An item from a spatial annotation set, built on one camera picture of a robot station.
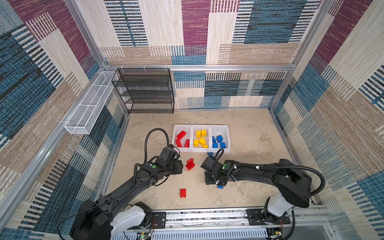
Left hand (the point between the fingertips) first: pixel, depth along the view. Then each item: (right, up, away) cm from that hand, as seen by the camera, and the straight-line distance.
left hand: (180, 164), depth 82 cm
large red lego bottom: (-3, +9, +17) cm, 20 cm away
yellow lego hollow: (+14, +16, +20) cm, 29 cm away
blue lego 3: (+21, +8, +16) cm, 28 cm away
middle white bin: (+11, +19, +23) cm, 32 cm away
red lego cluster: (+6, -2, +9) cm, 11 cm away
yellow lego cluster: (+13, +10, +17) cm, 24 cm away
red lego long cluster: (+3, +9, +14) cm, 17 cm away
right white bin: (+23, +17, +23) cm, 36 cm away
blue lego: (+20, +12, +17) cm, 29 cm away
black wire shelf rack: (-28, +46, +29) cm, 61 cm away
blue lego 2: (+24, +12, +17) cm, 32 cm away
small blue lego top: (+26, +8, +17) cm, 32 cm away
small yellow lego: (+15, +7, +16) cm, 23 cm away
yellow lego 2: (+9, +10, +16) cm, 20 cm away
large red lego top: (-1, +14, +22) cm, 26 cm away
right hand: (+17, -11, +3) cm, 20 cm away
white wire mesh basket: (-60, +25, +11) cm, 66 cm away
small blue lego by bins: (+18, +3, +12) cm, 22 cm away
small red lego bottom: (+1, -15, -1) cm, 15 cm away
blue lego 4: (+22, -13, +1) cm, 25 cm away
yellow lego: (+11, +15, +20) cm, 27 cm away
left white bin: (+3, +19, +21) cm, 28 cm away
